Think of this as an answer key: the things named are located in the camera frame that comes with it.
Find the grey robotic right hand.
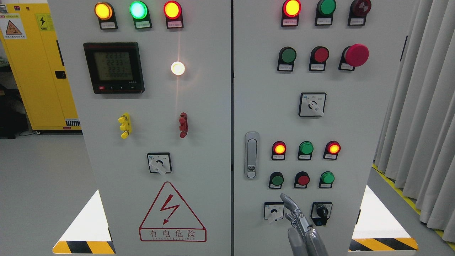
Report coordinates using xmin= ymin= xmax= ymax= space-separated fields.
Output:
xmin=280 ymin=193 xmax=328 ymax=256

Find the silver cabinet door handle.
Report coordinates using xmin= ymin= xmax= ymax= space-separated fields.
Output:
xmin=244 ymin=131 xmax=259 ymax=179

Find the grey right cabinet door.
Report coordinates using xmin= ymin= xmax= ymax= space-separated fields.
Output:
xmin=233 ymin=0 xmax=419 ymax=256

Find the grey cabinet door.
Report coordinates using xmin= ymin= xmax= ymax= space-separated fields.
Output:
xmin=48 ymin=0 xmax=232 ymax=256
xmin=233 ymin=0 xmax=419 ymax=256

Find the grey left cabinet door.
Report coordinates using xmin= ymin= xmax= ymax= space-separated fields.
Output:
xmin=48 ymin=0 xmax=232 ymax=256

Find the red push button lower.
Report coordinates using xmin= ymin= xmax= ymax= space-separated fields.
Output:
xmin=294 ymin=171 xmax=310 ymax=188

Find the green push button lower right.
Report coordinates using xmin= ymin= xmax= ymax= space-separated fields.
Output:
xmin=318 ymin=171 xmax=335 ymax=188

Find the green push button lower left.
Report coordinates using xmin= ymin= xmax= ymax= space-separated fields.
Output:
xmin=268 ymin=172 xmax=284 ymax=189

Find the green lamp middle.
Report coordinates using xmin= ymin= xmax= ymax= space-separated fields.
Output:
xmin=298 ymin=141 xmax=314 ymax=160

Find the red lit lamp middle right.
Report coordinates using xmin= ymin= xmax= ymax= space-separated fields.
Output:
xmin=323 ymin=140 xmax=341 ymax=160

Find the red lit lamp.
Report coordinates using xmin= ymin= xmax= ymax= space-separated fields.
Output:
xmin=271 ymin=141 xmax=287 ymax=160
xmin=323 ymin=140 xmax=341 ymax=160
xmin=281 ymin=0 xmax=302 ymax=27

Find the red lit lamp middle left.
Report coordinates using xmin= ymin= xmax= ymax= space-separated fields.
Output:
xmin=271 ymin=141 xmax=287 ymax=160

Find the red electric danger sign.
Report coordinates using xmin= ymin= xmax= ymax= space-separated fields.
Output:
xmin=139 ymin=181 xmax=207 ymax=242

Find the grey curtain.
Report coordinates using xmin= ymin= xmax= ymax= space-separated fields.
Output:
xmin=374 ymin=0 xmax=455 ymax=242

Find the red terminal connector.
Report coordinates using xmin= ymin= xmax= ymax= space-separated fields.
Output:
xmin=178 ymin=112 xmax=188 ymax=138

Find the red push button upper row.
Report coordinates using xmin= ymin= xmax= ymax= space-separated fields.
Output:
xmin=308 ymin=46 xmax=330 ymax=71

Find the green push button upper row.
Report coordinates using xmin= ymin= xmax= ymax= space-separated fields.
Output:
xmin=277 ymin=46 xmax=297 ymax=72

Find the red mushroom emergency stop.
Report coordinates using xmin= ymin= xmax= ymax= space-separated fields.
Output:
xmin=338 ymin=43 xmax=369 ymax=71

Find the white lit indicator lamp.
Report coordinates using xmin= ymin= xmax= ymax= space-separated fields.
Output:
xmin=171 ymin=61 xmax=186 ymax=76

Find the yellow terminal connector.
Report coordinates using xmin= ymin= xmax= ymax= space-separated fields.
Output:
xmin=118 ymin=112 xmax=132 ymax=139

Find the red lit lamp top right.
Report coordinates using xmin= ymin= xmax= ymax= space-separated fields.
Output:
xmin=281 ymin=0 xmax=302 ymax=27

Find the green lamp top right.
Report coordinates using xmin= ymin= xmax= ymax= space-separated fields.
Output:
xmin=314 ymin=0 xmax=337 ymax=26

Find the dark red buzzer top right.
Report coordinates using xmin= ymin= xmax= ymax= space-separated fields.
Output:
xmin=347 ymin=0 xmax=372 ymax=26

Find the black digital power meter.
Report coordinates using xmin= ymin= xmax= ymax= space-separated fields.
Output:
xmin=83 ymin=42 xmax=145 ymax=94

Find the red indicator lamp top left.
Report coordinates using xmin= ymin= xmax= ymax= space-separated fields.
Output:
xmin=164 ymin=0 xmax=184 ymax=29

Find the green indicator lamp top left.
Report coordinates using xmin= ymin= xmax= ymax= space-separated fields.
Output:
xmin=129 ymin=1 xmax=152 ymax=30

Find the yellow indicator lamp top left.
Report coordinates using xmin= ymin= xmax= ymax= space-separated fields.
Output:
xmin=94 ymin=2 xmax=118 ymax=30

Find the yellow safety cabinet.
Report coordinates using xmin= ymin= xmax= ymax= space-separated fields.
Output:
xmin=1 ymin=1 xmax=81 ymax=131

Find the black key selector switch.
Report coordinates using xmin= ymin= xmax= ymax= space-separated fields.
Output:
xmin=311 ymin=202 xmax=333 ymax=226

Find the white lower rotary switch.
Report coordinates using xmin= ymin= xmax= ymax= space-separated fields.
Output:
xmin=263 ymin=202 xmax=284 ymax=224

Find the right door upper rotary switch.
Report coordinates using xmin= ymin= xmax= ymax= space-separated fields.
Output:
xmin=298 ymin=92 xmax=327 ymax=117

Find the door rotary switch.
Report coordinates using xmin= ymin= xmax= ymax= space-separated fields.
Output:
xmin=147 ymin=153 xmax=172 ymax=175
xmin=298 ymin=92 xmax=327 ymax=117

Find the left door rotary switch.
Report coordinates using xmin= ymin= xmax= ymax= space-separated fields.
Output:
xmin=147 ymin=153 xmax=172 ymax=175

